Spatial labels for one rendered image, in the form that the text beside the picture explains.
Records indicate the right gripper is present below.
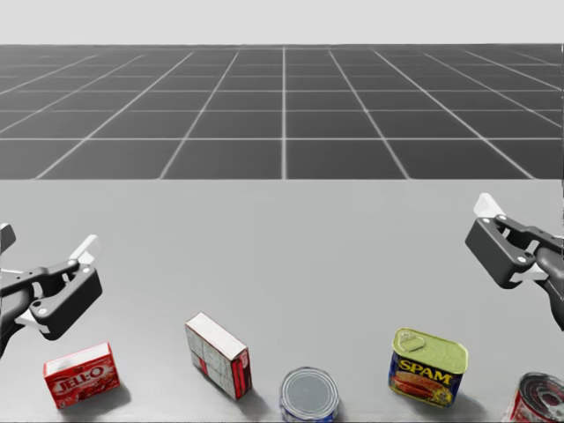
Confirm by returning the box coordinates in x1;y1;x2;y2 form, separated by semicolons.
464;192;564;331

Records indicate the red and white carton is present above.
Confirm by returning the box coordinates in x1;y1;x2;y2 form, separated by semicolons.
184;311;253;401

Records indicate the green and blue rectangular can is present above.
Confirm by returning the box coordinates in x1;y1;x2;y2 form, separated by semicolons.
388;327;469;409

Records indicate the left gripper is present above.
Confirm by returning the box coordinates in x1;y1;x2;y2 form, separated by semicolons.
0;222;103;359

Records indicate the red and white can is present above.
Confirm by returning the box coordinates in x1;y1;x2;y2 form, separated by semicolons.
506;372;564;423

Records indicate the blue flat can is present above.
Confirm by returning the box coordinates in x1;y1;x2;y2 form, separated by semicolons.
279;366;340;423

